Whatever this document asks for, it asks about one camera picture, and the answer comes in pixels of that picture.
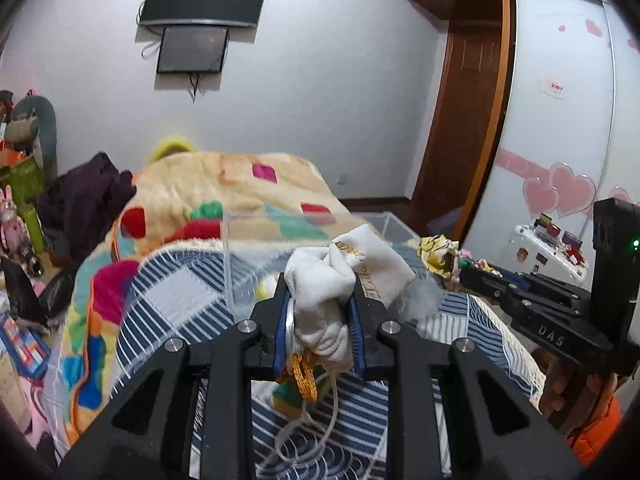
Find green soft item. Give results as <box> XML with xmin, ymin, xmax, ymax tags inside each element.
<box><xmin>272</xmin><ymin>380</ymin><xmax>304</xmax><ymax>412</ymax></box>

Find blue striped quilt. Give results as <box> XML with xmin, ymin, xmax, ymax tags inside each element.
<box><xmin>109</xmin><ymin>239</ymin><xmax>547</xmax><ymax>480</ymax></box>

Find black bag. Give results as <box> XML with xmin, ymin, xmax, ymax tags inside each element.
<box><xmin>0</xmin><ymin>255</ymin><xmax>77</xmax><ymax>332</ymax></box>

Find person's right hand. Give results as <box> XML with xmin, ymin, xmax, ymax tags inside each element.
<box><xmin>539</xmin><ymin>349</ymin><xmax>622</xmax><ymax>438</ymax></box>

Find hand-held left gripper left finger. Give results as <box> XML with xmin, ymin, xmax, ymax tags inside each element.
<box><xmin>57</xmin><ymin>272</ymin><xmax>301</xmax><ymax>480</ymax></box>

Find white wardrobe with pink hearts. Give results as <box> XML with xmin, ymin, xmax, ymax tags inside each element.
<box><xmin>460</xmin><ymin>0</ymin><xmax>640</xmax><ymax>282</ymax></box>

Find grey fluffy cloth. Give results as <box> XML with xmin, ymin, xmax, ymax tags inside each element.
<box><xmin>394</xmin><ymin>269</ymin><xmax>445</xmax><ymax>320</ymax></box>

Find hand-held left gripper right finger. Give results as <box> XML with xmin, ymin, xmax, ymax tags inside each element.
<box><xmin>345</xmin><ymin>290</ymin><xmax>587</xmax><ymax>480</ymax></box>

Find yellow printed cloth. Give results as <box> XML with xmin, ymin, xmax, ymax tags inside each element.
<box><xmin>417</xmin><ymin>233</ymin><xmax>462</xmax><ymax>287</ymax></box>

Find white cloth drawstring pouch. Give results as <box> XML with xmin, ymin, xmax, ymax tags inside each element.
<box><xmin>287</xmin><ymin>225</ymin><xmax>417</xmax><ymax>403</ymax></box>

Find colourful flat box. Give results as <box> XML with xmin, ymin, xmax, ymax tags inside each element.
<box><xmin>0</xmin><ymin>314</ymin><xmax>52</xmax><ymax>382</ymax></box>

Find colourful patchwork fleece blanket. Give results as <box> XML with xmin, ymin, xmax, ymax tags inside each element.
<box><xmin>61</xmin><ymin>150</ymin><xmax>362</xmax><ymax>447</ymax></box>

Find person's right forearm orange sleeve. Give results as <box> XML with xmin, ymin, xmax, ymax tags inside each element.
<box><xmin>569</xmin><ymin>397</ymin><xmax>627</xmax><ymax>467</ymax></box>

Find small boxes on suitcase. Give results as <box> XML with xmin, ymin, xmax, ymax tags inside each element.
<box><xmin>532</xmin><ymin>213</ymin><xmax>587</xmax><ymax>262</ymax></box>

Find white cord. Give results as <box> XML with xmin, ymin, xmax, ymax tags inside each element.
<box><xmin>270</xmin><ymin>367</ymin><xmax>342</xmax><ymax>467</ymax></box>

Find pink doll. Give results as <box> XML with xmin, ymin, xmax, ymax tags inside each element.
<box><xmin>0</xmin><ymin>185</ymin><xmax>29</xmax><ymax>257</ymax></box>

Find small black wall screen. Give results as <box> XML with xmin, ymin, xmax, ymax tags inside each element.
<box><xmin>156</xmin><ymin>25</ymin><xmax>231</xmax><ymax>75</ymax></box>

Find grey plush toy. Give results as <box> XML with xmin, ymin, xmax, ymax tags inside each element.
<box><xmin>9</xmin><ymin>94</ymin><xmax>59</xmax><ymax>182</ymax></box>

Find brown wooden door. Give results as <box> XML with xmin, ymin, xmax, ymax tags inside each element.
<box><xmin>407</xmin><ymin>19</ymin><xmax>504</xmax><ymax>227</ymax></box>

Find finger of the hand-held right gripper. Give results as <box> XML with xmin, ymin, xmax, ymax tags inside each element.
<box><xmin>517</xmin><ymin>271</ymin><xmax>595</xmax><ymax>308</ymax></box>
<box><xmin>459</xmin><ymin>264</ymin><xmax>532</xmax><ymax>322</ymax></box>

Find small yellow green soft toy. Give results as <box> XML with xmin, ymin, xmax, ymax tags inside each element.
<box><xmin>257</xmin><ymin>275</ymin><xmax>282</xmax><ymax>302</ymax></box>

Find clear plastic storage box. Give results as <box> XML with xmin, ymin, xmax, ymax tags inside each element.
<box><xmin>220</xmin><ymin>210</ymin><xmax>422</xmax><ymax>322</ymax></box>

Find dark purple garment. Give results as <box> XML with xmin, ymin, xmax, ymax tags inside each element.
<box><xmin>37</xmin><ymin>152</ymin><xmax>137</xmax><ymax>267</ymax></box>

